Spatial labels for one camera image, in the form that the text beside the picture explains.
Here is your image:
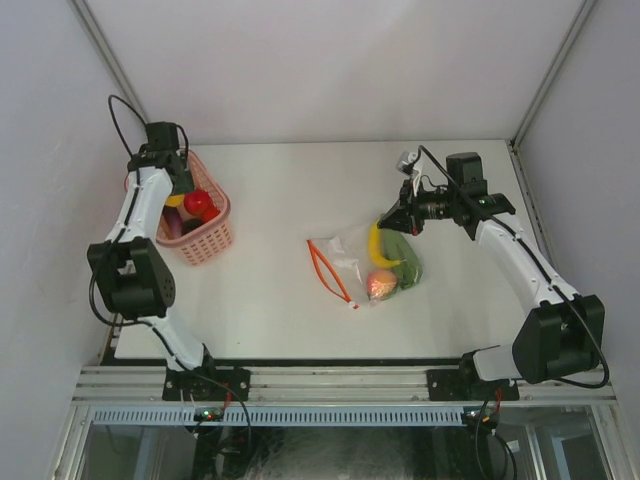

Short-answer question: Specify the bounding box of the pink plastic basket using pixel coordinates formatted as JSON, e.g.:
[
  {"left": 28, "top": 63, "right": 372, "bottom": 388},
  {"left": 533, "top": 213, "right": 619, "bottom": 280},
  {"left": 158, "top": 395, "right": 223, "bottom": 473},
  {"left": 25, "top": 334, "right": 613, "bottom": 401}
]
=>
[{"left": 103, "top": 147, "right": 233, "bottom": 267}]

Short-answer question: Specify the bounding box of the clear zip top bag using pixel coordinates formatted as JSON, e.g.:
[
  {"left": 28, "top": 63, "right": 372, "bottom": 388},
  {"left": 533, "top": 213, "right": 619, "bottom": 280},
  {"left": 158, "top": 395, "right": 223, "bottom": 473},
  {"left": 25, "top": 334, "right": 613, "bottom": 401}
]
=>
[{"left": 306, "top": 224, "right": 406, "bottom": 310}]

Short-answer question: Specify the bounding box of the red fake apple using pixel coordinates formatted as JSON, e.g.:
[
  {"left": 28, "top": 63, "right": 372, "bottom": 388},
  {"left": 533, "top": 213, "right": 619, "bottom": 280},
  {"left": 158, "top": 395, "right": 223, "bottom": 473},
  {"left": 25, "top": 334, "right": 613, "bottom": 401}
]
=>
[{"left": 183, "top": 189, "right": 212, "bottom": 216}]

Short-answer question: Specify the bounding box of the green fake lettuce leaf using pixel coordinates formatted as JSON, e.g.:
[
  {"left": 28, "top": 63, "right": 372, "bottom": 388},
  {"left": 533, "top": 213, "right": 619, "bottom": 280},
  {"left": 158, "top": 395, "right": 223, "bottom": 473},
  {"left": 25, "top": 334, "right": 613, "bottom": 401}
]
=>
[{"left": 381, "top": 229, "right": 423, "bottom": 290}]

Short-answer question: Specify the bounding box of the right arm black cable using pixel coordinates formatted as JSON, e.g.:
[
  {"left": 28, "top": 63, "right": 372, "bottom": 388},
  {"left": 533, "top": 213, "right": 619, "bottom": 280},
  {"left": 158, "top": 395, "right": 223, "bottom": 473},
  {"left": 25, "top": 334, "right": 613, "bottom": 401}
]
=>
[{"left": 417, "top": 144, "right": 611, "bottom": 390}]

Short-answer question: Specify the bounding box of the orange fake peach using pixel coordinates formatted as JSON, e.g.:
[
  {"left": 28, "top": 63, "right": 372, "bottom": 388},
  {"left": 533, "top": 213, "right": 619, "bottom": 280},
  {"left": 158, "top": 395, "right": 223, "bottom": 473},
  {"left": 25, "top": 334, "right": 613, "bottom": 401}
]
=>
[{"left": 366, "top": 269, "right": 398, "bottom": 301}]

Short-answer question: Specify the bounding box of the dark purple fake fruit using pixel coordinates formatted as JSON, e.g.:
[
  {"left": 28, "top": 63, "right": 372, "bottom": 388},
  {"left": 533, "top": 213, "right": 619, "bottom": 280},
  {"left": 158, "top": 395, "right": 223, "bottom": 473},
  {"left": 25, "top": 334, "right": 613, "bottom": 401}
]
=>
[{"left": 181, "top": 218, "right": 202, "bottom": 236}]

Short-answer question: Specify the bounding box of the purple fake eggplant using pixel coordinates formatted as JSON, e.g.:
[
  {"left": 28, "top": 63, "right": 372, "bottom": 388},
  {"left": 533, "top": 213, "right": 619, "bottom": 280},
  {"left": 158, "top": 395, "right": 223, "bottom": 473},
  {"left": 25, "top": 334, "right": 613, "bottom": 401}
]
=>
[{"left": 162, "top": 206, "right": 183, "bottom": 240}]

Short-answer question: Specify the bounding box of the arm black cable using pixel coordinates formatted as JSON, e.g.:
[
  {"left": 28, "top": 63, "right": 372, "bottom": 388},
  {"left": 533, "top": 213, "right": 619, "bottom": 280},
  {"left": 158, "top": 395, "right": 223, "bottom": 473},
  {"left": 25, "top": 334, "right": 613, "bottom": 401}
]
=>
[
  {"left": 88, "top": 94, "right": 190, "bottom": 329},
  {"left": 417, "top": 144, "right": 611, "bottom": 390}
]

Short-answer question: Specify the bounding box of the orange fake fruit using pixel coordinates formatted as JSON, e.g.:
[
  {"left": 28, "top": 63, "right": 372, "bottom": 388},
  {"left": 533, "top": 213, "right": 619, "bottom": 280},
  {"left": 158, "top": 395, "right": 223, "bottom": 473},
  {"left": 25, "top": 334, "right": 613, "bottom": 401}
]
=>
[{"left": 165, "top": 194, "right": 184, "bottom": 208}]

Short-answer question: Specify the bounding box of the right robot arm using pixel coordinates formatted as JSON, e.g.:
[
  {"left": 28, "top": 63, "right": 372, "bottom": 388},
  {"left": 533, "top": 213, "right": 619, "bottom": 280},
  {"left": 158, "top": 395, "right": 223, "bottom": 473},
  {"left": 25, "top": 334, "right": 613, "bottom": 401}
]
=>
[{"left": 376, "top": 146, "right": 610, "bottom": 399}]

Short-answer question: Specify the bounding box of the aluminium rail frame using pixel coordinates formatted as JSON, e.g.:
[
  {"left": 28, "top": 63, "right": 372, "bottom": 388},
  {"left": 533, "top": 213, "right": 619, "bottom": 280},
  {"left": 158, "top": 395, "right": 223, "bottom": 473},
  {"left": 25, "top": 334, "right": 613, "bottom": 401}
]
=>
[{"left": 72, "top": 366, "right": 616, "bottom": 406}]

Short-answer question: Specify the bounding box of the red orange fake pepper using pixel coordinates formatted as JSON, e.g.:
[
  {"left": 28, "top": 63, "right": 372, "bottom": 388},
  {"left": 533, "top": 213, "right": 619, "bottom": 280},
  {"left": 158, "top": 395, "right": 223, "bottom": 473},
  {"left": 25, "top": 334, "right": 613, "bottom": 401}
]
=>
[{"left": 200, "top": 206, "right": 220, "bottom": 224}]

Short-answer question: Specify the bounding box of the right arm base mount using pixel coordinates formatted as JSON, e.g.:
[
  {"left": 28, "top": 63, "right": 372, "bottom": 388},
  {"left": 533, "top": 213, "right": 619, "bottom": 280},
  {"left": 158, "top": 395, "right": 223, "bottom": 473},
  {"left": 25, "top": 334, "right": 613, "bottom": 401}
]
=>
[{"left": 426, "top": 352, "right": 520, "bottom": 402}]

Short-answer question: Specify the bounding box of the yellow fake chili pepper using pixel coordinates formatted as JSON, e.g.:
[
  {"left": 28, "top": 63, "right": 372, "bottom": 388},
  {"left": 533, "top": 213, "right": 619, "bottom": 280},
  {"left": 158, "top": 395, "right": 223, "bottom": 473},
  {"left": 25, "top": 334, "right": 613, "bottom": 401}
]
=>
[{"left": 368, "top": 222, "right": 403, "bottom": 269}]

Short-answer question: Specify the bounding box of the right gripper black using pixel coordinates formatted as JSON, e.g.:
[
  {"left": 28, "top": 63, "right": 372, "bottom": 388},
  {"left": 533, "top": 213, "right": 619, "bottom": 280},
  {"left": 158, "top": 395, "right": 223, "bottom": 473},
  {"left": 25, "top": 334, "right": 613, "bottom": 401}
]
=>
[{"left": 378, "top": 176, "right": 460, "bottom": 236}]

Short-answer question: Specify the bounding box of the slotted cable duct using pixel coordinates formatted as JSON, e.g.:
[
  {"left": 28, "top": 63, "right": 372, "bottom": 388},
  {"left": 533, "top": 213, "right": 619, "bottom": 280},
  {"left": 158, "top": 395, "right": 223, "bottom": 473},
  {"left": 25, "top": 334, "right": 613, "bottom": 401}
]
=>
[{"left": 92, "top": 405, "right": 480, "bottom": 427}]

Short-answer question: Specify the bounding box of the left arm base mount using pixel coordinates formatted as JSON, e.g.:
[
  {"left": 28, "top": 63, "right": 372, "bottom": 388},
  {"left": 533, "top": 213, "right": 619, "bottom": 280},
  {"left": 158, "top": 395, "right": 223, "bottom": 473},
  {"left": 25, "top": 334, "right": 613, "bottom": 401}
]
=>
[{"left": 162, "top": 366, "right": 251, "bottom": 402}]

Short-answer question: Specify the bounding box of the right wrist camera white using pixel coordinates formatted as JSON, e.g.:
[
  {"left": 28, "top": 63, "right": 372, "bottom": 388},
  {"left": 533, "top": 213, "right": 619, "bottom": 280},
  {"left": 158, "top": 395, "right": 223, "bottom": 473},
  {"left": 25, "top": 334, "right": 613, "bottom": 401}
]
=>
[{"left": 396, "top": 151, "right": 424, "bottom": 195}]

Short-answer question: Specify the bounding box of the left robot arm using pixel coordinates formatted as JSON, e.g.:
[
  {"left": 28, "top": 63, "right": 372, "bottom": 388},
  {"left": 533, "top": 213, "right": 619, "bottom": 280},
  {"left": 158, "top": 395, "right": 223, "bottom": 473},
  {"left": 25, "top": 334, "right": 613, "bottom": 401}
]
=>
[{"left": 87, "top": 122, "right": 219, "bottom": 400}]

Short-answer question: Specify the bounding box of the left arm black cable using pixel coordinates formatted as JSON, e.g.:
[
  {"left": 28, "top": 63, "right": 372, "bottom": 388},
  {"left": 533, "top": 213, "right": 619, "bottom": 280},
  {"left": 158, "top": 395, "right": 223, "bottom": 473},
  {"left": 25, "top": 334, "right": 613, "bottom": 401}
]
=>
[{"left": 88, "top": 94, "right": 190, "bottom": 329}]

